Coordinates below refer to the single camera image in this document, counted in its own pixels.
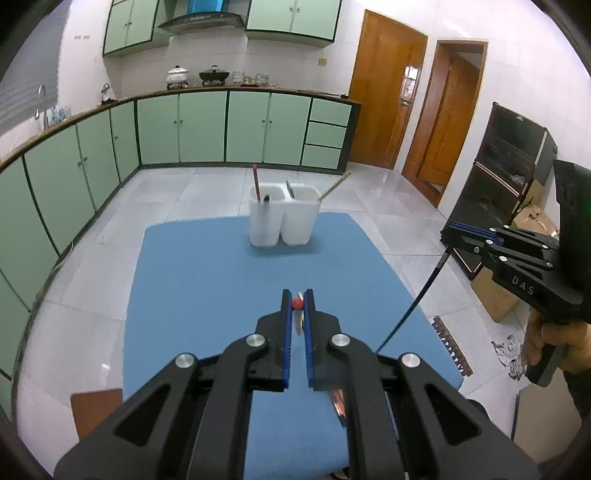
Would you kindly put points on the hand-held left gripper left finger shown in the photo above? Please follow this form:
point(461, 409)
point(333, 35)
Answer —
point(287, 332)

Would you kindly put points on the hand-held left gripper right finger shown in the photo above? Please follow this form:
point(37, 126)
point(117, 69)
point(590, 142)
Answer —
point(310, 332)

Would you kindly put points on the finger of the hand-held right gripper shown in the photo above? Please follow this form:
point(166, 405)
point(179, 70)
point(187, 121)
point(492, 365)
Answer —
point(517, 256)
point(471, 232)

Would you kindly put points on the red chopstick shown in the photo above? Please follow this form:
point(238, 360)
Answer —
point(299, 318)

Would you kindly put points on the white two-compartment utensil holder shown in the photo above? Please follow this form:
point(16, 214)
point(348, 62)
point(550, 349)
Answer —
point(265, 221)

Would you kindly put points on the beige chopstick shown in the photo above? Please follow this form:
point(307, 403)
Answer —
point(334, 186)

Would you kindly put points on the red-brown chopstick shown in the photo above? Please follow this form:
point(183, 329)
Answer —
point(256, 182)

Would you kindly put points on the person's right hand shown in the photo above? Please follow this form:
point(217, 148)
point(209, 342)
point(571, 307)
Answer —
point(575, 344)

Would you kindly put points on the cardboard box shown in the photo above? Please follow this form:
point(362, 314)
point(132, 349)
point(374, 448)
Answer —
point(496, 295)

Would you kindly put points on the black glass-front cabinet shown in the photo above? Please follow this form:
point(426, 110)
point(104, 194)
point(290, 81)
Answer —
point(498, 161)

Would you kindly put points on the blue tablecloth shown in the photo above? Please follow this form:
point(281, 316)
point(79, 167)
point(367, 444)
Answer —
point(198, 286)

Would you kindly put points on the open wooden door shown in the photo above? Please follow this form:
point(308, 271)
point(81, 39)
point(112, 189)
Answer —
point(443, 129)

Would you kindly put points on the brown patterned floor strip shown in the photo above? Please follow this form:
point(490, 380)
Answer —
point(452, 346)

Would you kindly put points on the closed wooden door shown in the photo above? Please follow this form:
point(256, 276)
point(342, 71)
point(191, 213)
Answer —
point(383, 92)

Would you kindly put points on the beige flat board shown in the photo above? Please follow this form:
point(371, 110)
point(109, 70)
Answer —
point(540, 424)

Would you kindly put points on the brown wooden board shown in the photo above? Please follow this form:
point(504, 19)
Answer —
point(97, 413)

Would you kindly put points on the green kitchen base cabinets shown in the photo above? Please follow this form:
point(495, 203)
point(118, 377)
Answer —
point(203, 129)

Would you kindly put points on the cluster of glass bowls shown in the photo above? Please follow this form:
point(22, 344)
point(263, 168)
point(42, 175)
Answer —
point(254, 79)

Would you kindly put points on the black wok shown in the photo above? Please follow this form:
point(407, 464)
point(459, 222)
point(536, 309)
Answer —
point(214, 76)

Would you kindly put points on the green upper kitchen cabinets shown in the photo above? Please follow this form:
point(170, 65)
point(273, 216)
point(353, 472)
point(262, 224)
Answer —
point(295, 18)

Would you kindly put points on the white cooking pot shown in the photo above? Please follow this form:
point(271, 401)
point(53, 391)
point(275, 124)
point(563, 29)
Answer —
point(178, 77)

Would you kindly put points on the small countertop kettle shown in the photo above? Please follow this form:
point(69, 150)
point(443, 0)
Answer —
point(107, 93)

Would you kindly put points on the range hood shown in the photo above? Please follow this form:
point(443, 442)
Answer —
point(203, 21)

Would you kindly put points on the metal faucet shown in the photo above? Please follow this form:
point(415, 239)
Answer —
point(40, 94)

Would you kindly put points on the grey window blind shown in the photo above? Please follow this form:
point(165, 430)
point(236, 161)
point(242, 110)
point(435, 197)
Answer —
point(23, 106)

